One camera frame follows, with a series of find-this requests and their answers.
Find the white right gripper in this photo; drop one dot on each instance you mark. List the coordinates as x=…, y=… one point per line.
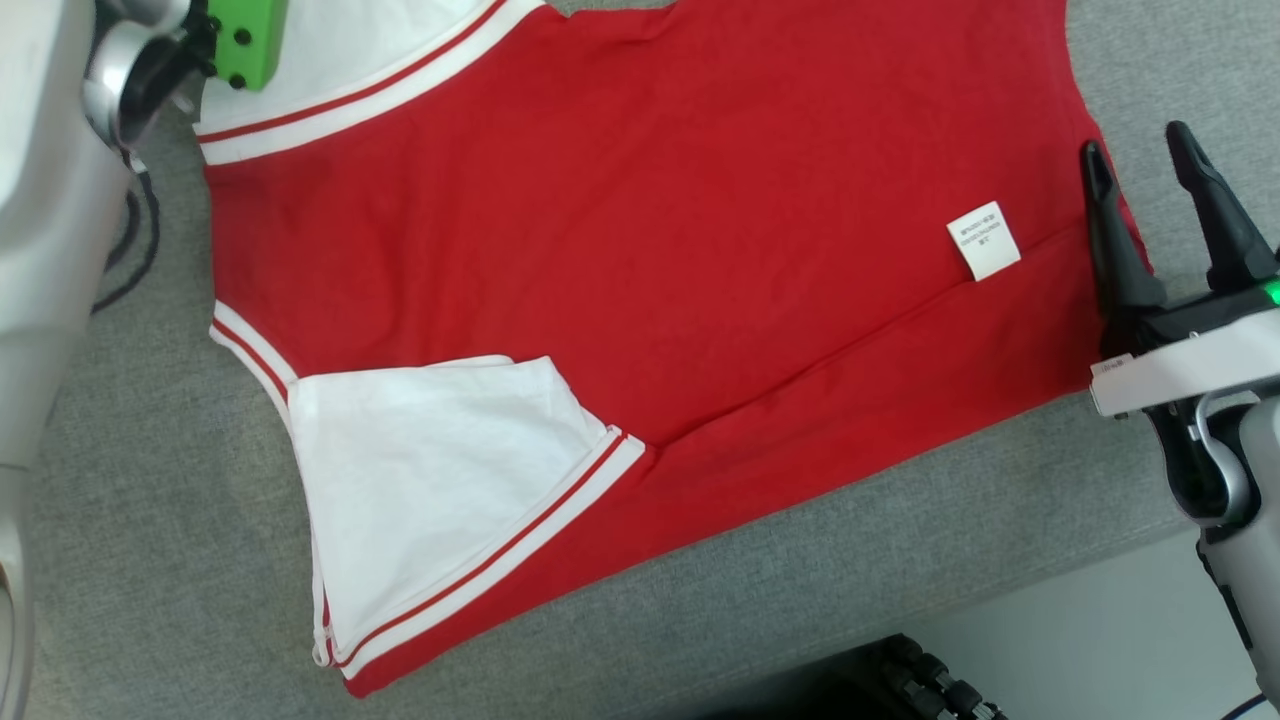
x=1200, y=360

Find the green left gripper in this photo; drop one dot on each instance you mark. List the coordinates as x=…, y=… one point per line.
x=250, y=40

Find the red jersey with number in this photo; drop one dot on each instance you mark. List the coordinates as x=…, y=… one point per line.
x=650, y=250

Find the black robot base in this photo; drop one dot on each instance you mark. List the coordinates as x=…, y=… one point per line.
x=900, y=685

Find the grey fabric sofa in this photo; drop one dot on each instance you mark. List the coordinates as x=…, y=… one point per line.
x=150, y=500

